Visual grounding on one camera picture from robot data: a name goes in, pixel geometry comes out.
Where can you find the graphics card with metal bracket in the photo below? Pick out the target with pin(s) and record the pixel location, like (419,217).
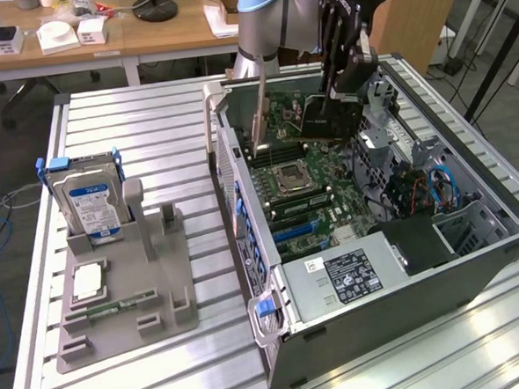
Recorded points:
(325,124)

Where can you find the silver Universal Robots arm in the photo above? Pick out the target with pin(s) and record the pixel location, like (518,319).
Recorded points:
(258,36)

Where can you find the wooden cabinet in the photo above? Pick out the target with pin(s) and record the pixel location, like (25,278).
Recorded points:
(425,17)

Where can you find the silver drive cage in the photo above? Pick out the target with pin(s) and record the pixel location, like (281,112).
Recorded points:
(373,145)

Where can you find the black floor device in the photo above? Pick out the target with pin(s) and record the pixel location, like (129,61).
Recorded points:
(454,65)

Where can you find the white paper booklet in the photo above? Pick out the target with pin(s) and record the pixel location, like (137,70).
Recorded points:
(220,22)

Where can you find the CPU socket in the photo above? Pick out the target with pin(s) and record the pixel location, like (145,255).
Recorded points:
(293,177)

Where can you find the green motherboard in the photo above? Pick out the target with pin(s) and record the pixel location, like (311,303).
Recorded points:
(343,198)

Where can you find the black slanted pole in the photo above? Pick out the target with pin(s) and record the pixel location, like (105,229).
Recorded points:
(498,63)

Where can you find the installed dark RAM stick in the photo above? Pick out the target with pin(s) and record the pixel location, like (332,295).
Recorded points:
(302,203)

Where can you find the silver chipset heatsink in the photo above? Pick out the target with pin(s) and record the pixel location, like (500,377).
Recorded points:
(343,234)

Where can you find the black round lamp base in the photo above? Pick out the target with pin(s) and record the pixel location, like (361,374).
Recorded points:
(155,9)

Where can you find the silver disk bay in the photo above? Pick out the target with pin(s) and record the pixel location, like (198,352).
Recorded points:
(473,230)

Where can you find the grey power supply unit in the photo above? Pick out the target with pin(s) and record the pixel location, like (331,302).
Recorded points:
(309,288)

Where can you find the small white labelled box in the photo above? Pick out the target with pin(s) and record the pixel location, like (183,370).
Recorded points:
(93,35)

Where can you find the blue case latch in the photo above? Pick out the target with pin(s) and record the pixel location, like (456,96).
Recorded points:
(266,308)

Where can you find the open black PC case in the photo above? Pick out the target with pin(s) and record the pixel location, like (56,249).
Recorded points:
(382,328)

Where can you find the white round moulded part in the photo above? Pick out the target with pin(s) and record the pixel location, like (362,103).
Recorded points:
(58,37)

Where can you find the hard disk in blue caddy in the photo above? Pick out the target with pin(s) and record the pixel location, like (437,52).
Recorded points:
(90,205)

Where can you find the grey cup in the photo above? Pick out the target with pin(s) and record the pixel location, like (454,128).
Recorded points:
(26,2)

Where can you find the black office chair base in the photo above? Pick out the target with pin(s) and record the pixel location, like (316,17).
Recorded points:
(15,98)

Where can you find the white box with black lid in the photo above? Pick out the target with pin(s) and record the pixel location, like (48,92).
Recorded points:
(3,44)

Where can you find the grey parts rack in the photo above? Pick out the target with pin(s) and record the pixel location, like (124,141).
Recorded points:
(125,308)

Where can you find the green RAM stick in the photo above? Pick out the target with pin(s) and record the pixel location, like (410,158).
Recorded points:
(116,307)

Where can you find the silver CPU chip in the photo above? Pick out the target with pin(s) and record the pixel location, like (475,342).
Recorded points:
(87,282)

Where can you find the white table frame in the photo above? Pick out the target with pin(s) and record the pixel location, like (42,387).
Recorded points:
(461,28)

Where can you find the wooden desk white frame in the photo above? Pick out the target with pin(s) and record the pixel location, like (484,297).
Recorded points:
(179,36)
(35,62)

